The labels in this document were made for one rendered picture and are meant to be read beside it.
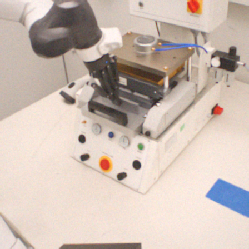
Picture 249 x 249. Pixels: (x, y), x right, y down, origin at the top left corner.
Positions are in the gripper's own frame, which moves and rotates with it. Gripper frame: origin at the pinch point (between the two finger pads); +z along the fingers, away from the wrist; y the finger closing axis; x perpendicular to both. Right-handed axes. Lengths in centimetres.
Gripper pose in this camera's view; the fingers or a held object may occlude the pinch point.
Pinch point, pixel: (114, 96)
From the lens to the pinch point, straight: 120.1
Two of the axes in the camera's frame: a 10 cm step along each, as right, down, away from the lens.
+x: 7.9, 3.4, -5.1
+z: 2.7, 5.5, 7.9
